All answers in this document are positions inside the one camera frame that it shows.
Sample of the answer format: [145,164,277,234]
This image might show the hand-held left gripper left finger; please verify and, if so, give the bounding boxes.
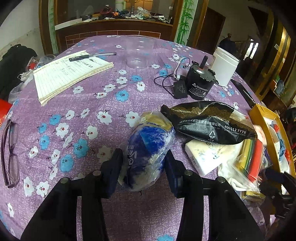
[20,148,124,241]

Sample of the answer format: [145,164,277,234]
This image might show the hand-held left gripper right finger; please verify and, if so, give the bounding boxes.
[165,150,265,241]

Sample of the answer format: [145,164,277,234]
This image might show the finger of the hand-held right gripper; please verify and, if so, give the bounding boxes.
[264,168,292,186]

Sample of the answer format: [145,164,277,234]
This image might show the red packet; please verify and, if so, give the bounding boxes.
[247,139,264,181]

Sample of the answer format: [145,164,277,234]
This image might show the teal fluffy towel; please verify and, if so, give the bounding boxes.
[276,132,287,160]

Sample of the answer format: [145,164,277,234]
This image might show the blue white plastic packet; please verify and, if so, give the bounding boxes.
[118,111,176,192]

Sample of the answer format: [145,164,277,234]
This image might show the white tissue pack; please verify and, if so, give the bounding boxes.
[184,138,243,176]

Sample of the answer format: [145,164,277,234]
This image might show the pink tissue pack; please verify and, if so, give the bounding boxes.
[254,125,266,146]

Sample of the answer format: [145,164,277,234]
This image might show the clear plastic bag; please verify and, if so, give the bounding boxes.
[217,148,266,202]

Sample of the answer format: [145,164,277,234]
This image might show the black snack bag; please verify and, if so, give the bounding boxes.
[161,101,258,145]

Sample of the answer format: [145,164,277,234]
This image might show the yellow cardboard box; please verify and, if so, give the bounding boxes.
[248,104,296,195]

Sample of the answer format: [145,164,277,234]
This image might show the purple floral tablecloth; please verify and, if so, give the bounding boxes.
[0,35,278,241]

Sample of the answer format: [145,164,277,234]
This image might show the black capacitor box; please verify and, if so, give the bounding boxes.
[173,80,188,99]

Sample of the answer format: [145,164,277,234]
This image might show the black phone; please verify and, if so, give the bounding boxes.
[231,79,256,108]

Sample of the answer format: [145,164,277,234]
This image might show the black electric motor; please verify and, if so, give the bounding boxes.
[186,56,219,100]

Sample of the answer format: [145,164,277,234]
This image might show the purple eyeglasses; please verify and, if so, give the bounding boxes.
[1,119,21,188]

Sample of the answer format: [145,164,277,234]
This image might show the lined paper notebook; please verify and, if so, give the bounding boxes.
[33,50,114,106]

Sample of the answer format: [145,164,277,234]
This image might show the clear plastic cup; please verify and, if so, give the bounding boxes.
[125,35,155,69]

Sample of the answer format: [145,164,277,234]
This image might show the black pen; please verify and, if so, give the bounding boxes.
[69,52,117,62]

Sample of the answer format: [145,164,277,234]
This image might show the golden wood shelf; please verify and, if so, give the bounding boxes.
[254,9,296,112]

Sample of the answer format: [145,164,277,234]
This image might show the white plastic jar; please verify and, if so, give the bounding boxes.
[211,46,240,87]

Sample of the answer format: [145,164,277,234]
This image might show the red box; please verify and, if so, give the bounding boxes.
[0,98,13,126]

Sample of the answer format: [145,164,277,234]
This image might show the crumpled white plastic bag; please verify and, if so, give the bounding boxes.
[8,54,56,105]

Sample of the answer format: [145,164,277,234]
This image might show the wooden cabinet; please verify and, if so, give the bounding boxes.
[39,0,208,55]

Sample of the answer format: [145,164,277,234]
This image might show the wooden door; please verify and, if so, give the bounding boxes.
[196,7,226,55]

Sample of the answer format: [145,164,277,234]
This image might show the bamboo print panel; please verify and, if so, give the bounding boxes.
[174,0,195,45]

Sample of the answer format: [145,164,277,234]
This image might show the pile of cabinet clutter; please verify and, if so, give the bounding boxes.
[76,5,174,24]

